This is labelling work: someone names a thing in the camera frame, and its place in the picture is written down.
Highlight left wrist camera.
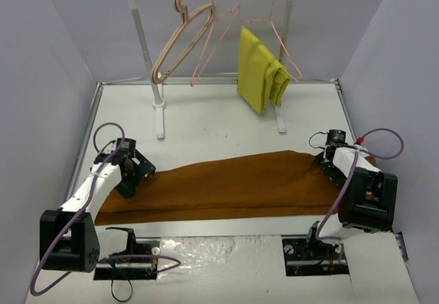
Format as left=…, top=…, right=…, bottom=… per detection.
left=94, top=137, right=138, bottom=164

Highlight wooden clothes hanger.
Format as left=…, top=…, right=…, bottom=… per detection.
left=150, top=0, right=217, bottom=85

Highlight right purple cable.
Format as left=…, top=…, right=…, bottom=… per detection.
left=315, top=128, right=405, bottom=262

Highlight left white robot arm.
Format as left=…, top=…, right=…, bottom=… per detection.
left=40, top=138, right=156, bottom=272

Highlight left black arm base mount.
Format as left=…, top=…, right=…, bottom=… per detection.
left=92, top=227, right=161, bottom=301

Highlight pink wire hanger holding trousers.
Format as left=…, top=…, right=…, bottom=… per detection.
left=241, top=0, right=302, bottom=83

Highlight pink wire hanger, empty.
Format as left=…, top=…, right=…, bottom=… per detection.
left=190, top=0, right=241, bottom=88

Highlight yellow-green folded trousers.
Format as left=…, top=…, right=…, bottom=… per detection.
left=237, top=27, right=291, bottom=115

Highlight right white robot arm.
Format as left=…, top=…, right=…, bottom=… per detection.
left=304, top=128, right=404, bottom=258

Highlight brown trousers with striped waistband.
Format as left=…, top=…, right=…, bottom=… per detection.
left=95, top=150, right=340, bottom=226

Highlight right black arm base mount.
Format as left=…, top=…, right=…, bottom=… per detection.
left=282, top=235, right=349, bottom=277

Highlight white and silver clothes rack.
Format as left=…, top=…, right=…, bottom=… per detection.
left=128, top=0, right=221, bottom=140

